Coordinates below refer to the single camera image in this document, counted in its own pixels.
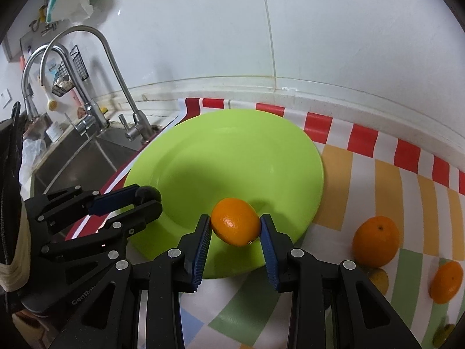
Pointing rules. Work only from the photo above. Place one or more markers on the steel sink basin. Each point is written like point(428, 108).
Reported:
point(87, 160)

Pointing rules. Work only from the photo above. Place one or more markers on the colourful checked tablecloth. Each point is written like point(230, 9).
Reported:
point(368, 173)

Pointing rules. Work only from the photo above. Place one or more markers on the orange tangerine near plate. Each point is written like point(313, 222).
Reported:
point(376, 242)

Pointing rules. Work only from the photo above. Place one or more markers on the steel faucet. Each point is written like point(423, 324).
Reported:
point(142, 126)
point(84, 122)

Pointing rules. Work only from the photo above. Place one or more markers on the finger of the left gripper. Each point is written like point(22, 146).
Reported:
point(72, 204)
point(113, 236)

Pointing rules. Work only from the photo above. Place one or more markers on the wire sponge basket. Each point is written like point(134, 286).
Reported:
point(62, 82)

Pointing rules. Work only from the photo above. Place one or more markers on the orange tangerine middle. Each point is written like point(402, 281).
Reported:
point(446, 282)

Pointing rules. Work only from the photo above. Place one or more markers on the far steel faucet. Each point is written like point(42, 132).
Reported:
point(84, 122)

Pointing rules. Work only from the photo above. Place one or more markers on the small tan longan fruit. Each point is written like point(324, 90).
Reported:
point(379, 278)

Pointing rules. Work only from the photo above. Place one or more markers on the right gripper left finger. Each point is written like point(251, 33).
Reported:
point(140, 305)

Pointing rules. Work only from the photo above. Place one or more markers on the dark purple plum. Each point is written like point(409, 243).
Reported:
point(442, 334)

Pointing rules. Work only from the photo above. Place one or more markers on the near steel faucet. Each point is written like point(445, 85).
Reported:
point(142, 126)

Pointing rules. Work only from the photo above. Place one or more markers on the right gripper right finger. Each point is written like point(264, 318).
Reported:
point(361, 316)

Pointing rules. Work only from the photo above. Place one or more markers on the lime green plate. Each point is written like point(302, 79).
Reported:
point(252, 155)

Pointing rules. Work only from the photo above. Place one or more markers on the small orange kumquat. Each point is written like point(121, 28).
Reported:
point(235, 222)

